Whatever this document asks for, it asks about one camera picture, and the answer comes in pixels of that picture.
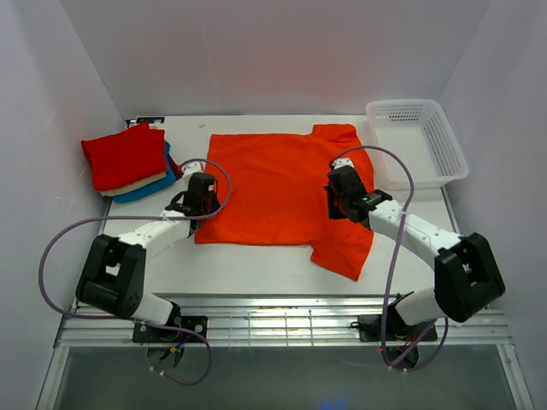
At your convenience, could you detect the orange t-shirt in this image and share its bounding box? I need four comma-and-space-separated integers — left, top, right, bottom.
195, 124, 374, 280

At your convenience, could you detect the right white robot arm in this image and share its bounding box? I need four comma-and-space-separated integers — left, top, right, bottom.
326, 158, 506, 339

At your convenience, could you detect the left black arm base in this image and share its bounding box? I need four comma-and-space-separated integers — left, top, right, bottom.
132, 315, 209, 344

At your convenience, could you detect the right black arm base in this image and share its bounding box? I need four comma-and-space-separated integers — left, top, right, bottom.
349, 310, 438, 343

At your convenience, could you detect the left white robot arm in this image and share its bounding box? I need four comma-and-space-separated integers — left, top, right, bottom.
76, 172, 220, 342

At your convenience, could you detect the folded maroon t-shirt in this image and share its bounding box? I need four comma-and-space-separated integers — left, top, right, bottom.
167, 154, 182, 179

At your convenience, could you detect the folded red t-shirt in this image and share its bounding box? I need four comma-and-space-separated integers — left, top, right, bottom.
81, 123, 168, 192

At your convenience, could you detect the blue label sticker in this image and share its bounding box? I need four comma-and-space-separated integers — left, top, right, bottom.
126, 116, 165, 127

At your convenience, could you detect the folded beige t-shirt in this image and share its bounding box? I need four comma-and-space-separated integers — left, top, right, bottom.
100, 173, 167, 196

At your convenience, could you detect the white plastic basket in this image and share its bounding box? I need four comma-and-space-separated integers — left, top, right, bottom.
366, 99, 469, 189

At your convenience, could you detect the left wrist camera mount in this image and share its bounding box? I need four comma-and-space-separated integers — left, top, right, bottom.
181, 161, 203, 179

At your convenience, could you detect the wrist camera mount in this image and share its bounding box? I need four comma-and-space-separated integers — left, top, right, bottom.
181, 161, 203, 179
331, 157, 355, 170

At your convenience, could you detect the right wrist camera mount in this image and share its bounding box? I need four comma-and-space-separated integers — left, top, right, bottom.
331, 157, 355, 170

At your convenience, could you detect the aluminium rail frame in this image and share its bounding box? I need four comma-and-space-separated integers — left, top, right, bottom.
55, 294, 514, 348

